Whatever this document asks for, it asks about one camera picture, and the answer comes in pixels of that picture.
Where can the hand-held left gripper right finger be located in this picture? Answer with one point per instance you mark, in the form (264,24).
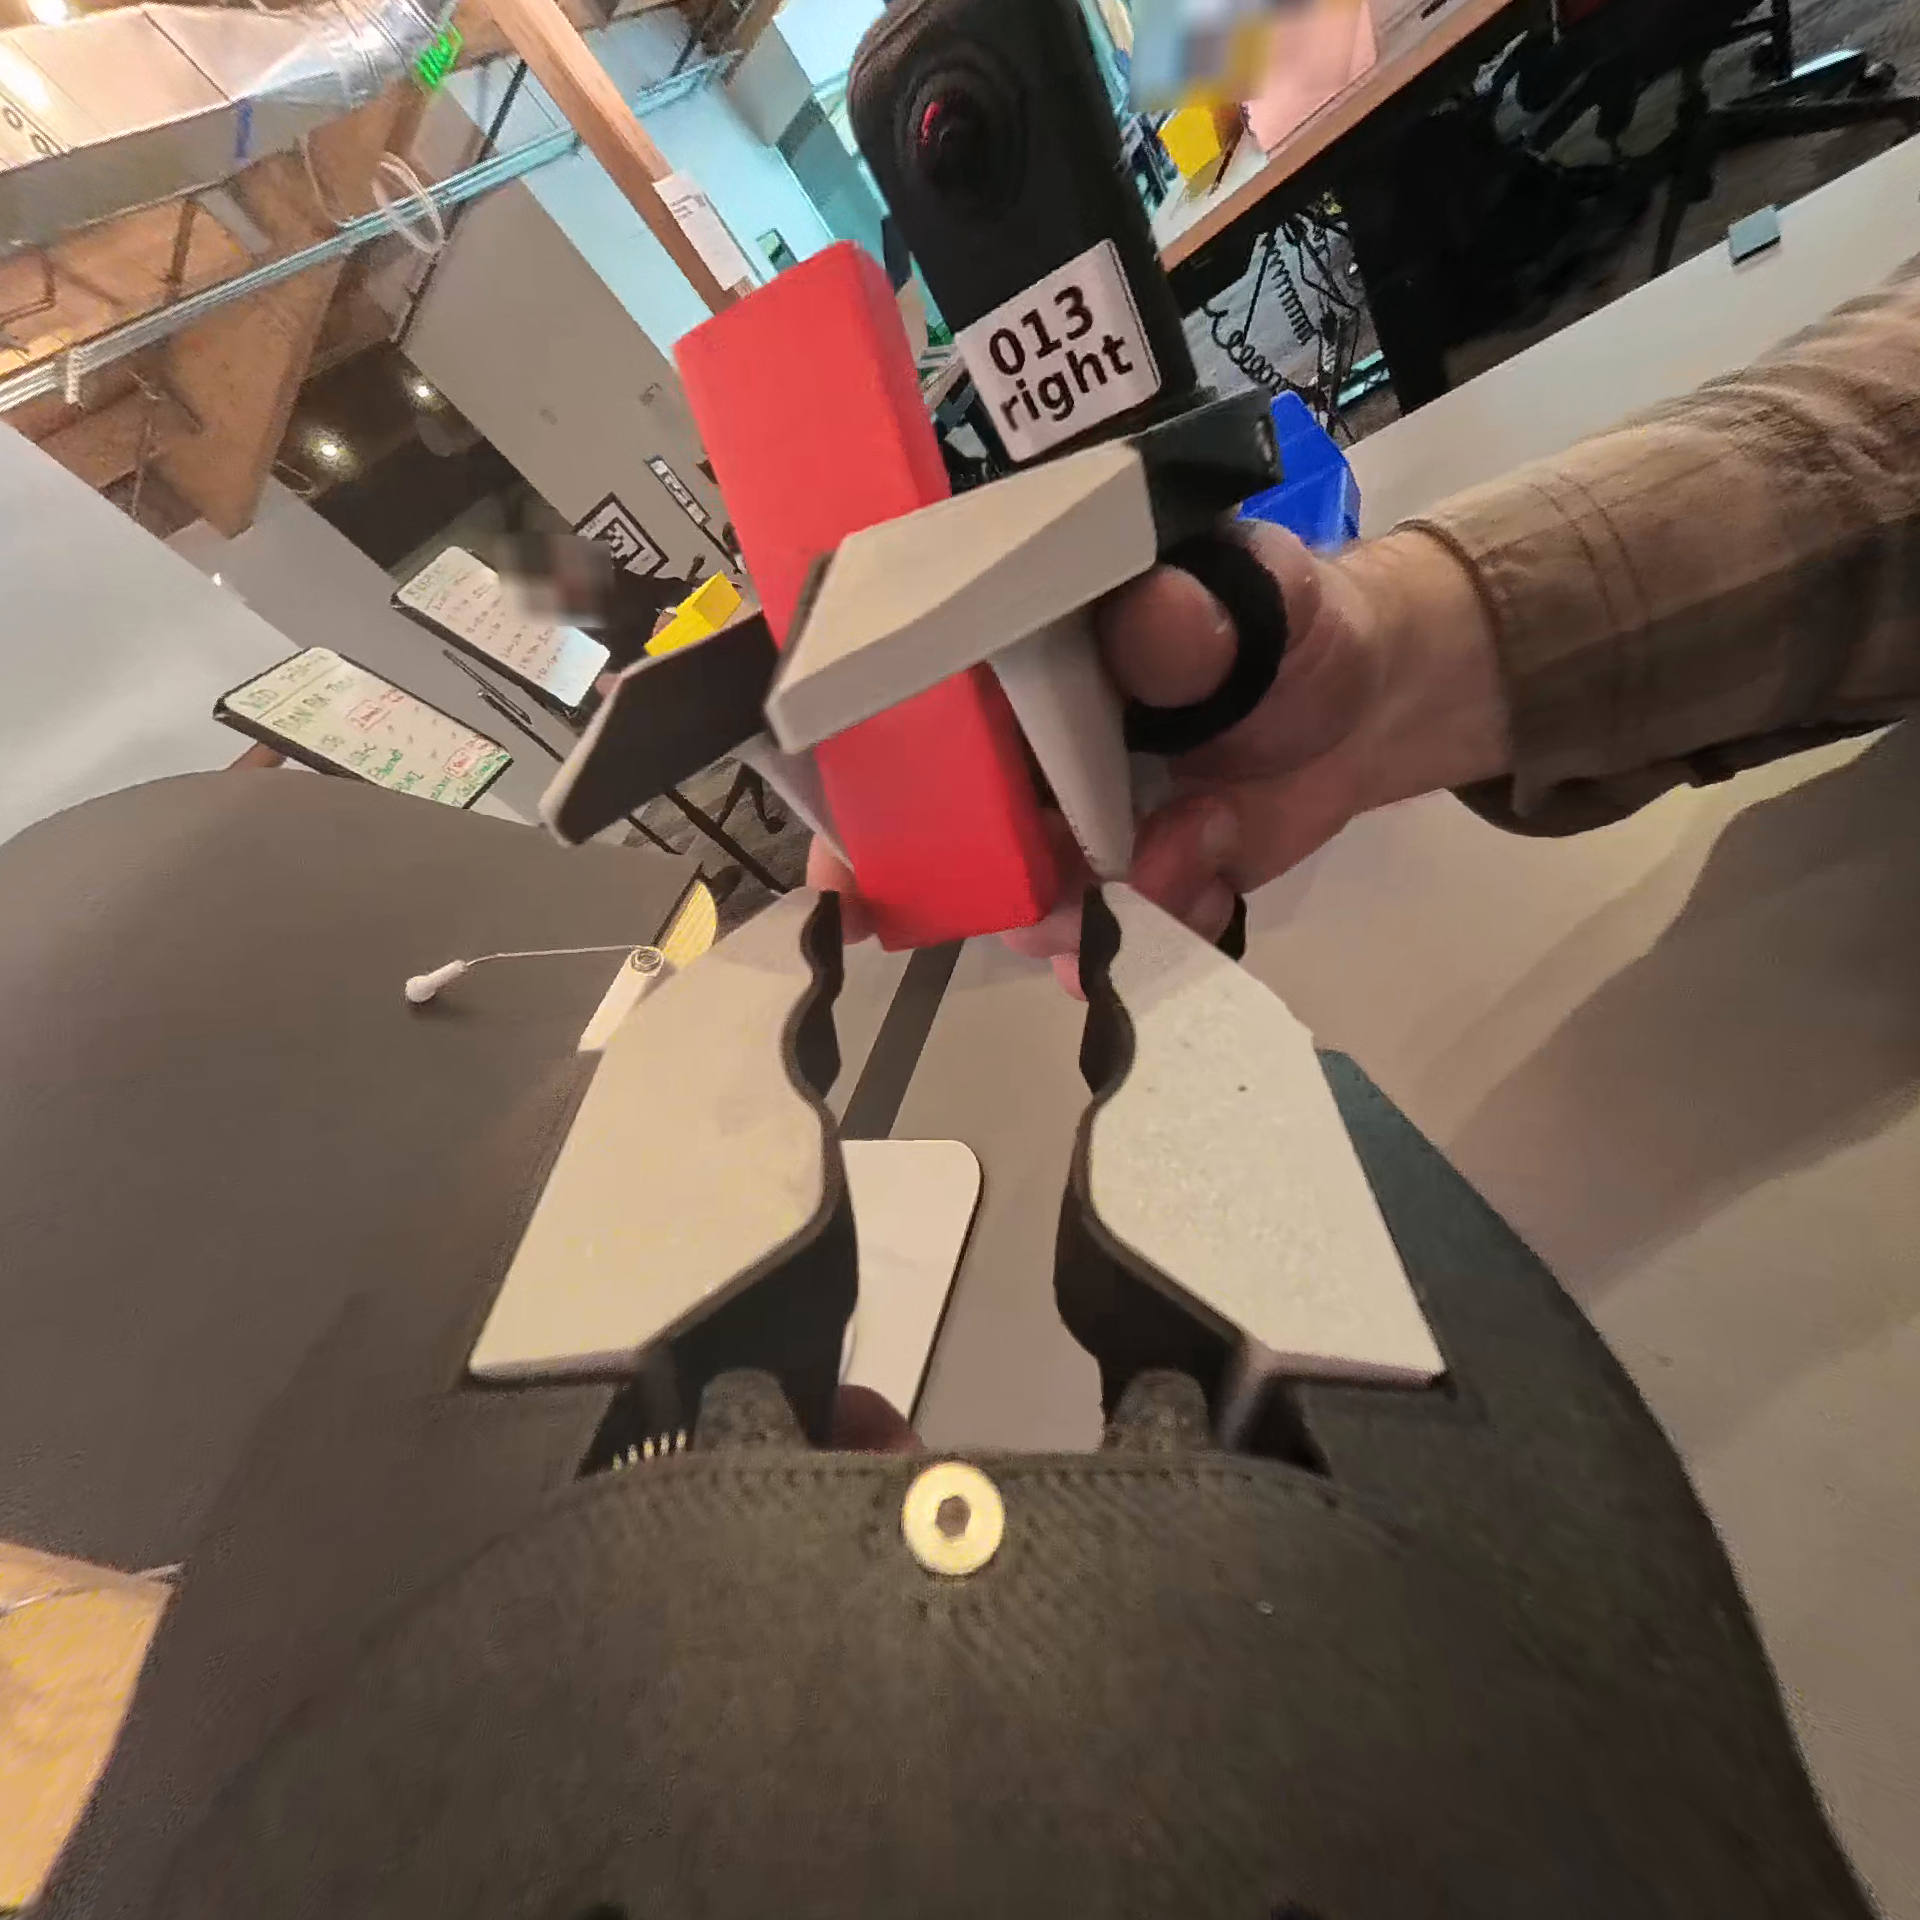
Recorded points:
(1260,1201)

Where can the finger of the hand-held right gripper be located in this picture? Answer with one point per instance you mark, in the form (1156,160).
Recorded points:
(661,736)
(960,600)

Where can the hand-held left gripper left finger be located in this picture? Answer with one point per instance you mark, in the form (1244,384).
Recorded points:
(676,1201)

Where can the long red rectangular bar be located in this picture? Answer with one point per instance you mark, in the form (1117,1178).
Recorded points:
(856,541)

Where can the blue plastic bin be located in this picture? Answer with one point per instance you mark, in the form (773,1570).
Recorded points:
(1307,481)

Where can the person's right hand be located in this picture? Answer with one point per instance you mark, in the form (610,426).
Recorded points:
(1351,707)

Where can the yellow plastic bin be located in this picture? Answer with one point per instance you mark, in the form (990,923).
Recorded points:
(699,614)

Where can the whiteboard easel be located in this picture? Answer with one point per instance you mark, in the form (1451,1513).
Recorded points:
(504,623)
(376,730)

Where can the black backdrop board stand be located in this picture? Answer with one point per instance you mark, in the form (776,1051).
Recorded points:
(241,1201)

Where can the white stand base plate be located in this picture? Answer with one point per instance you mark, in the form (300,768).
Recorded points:
(900,1261)

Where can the wooden ceiling post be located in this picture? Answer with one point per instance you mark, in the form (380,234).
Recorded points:
(614,134)

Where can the silver ceiling duct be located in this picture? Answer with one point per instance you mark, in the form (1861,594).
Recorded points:
(181,106)

